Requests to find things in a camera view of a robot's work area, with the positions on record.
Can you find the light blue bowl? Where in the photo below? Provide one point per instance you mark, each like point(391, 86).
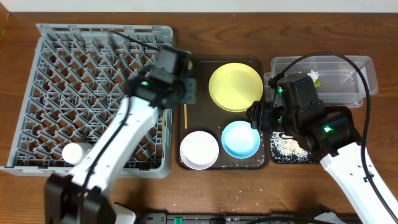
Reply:
point(239, 140)

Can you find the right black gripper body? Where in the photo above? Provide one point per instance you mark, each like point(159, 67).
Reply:
point(263, 116)

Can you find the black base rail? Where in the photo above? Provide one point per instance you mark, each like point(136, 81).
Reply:
point(317, 214)

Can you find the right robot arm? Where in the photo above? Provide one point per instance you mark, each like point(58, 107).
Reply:
point(366, 191)

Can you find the grey dishwasher rack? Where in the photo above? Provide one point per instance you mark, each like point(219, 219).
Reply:
point(75, 87)

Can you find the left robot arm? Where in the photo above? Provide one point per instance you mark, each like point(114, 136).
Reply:
point(82, 196)

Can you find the pink bowl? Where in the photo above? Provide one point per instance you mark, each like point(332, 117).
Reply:
point(199, 150)

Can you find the white napkin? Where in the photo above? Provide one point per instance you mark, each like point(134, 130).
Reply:
point(313, 75)

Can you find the rice food waste pile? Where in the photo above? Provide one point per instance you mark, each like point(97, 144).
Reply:
point(286, 150)

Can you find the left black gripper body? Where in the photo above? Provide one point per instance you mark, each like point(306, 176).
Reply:
point(189, 90)

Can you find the yellow plate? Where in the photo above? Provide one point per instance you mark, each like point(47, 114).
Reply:
point(235, 87)

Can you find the black plastic bin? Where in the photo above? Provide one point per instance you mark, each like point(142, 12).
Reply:
point(306, 136)

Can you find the green orange snack wrapper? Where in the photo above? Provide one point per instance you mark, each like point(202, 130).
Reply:
point(317, 83)

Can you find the wooden chopstick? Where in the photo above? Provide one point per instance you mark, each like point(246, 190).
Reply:
point(185, 116)

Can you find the white cup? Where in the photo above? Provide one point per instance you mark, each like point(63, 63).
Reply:
point(73, 153)

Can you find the clear plastic bin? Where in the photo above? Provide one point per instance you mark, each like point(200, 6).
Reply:
point(341, 84)

